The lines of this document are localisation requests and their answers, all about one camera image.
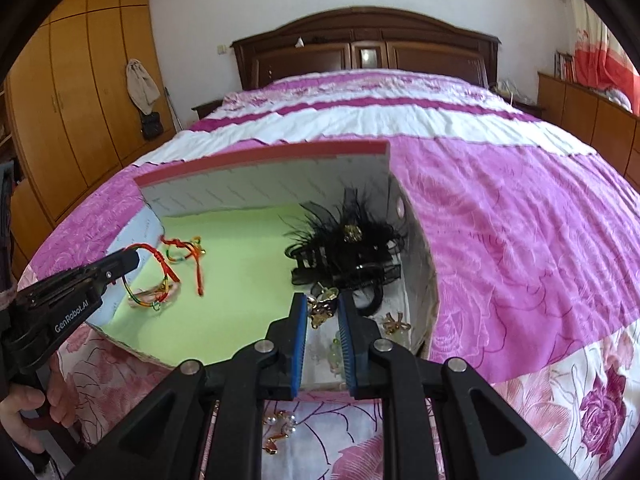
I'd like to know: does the low wooden cabinet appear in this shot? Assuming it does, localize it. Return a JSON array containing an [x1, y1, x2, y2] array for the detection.
[[537, 71, 640, 181]]

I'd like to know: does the jade bead bracelet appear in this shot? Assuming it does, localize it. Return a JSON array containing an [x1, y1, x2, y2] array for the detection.
[[326, 337, 347, 377]]

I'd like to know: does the person's left hand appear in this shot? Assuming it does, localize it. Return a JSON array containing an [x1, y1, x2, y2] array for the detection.
[[0, 357, 76, 456]]

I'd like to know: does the floral cream red curtain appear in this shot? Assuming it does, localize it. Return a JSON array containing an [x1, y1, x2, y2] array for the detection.
[[570, 0, 640, 116]]

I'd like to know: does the multicolour string bracelet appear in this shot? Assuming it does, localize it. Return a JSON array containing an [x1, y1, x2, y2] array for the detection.
[[125, 280, 182, 312]]

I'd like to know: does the black hair tie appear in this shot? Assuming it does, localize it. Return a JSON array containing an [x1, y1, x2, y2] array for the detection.
[[350, 280, 389, 317]]

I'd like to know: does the red string bracelet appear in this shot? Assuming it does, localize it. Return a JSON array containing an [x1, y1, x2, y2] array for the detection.
[[127, 237, 207, 297]]

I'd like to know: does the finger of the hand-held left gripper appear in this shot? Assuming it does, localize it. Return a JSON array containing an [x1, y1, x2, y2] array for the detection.
[[75, 249, 142, 301]]

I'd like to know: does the red cardboard box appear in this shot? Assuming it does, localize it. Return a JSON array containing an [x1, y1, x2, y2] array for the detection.
[[85, 140, 441, 393]]

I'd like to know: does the black feather hair clip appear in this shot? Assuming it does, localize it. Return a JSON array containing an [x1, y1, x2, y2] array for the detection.
[[280, 187, 408, 311]]

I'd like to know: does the bed with floral quilt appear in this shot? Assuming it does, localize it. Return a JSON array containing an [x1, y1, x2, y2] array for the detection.
[[15, 67, 640, 480]]

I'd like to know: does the green paper liner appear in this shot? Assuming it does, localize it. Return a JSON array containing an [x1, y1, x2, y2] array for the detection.
[[102, 202, 321, 367]]

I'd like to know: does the wooden wardrobe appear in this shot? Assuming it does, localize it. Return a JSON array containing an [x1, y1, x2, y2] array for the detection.
[[5, 0, 176, 226]]

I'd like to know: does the dark wooden nightstand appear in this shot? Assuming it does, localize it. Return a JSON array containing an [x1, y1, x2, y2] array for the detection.
[[191, 99, 226, 122], [512, 100, 545, 119]]

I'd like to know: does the gold pearl brooch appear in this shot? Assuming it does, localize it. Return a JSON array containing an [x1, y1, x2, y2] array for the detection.
[[262, 410, 299, 456]]

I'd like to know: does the row of books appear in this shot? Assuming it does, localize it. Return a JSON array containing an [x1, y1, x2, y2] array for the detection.
[[556, 50, 576, 81]]

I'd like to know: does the thin metal rod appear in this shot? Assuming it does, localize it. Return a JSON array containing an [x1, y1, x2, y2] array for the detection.
[[164, 87, 180, 134]]

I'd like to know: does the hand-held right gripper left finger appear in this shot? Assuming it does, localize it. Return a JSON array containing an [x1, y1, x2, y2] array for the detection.
[[65, 292, 308, 480]]

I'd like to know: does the beige cloth bag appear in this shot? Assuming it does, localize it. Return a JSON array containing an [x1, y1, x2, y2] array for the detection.
[[125, 58, 161, 116]]

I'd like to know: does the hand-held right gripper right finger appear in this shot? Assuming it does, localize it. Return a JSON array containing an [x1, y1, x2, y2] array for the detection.
[[337, 292, 581, 480]]

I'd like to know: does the small black bag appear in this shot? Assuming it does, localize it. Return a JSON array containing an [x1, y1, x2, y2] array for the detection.
[[140, 111, 164, 141]]

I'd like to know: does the dark wooden headboard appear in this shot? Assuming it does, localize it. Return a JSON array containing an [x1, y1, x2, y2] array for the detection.
[[231, 6, 502, 92]]

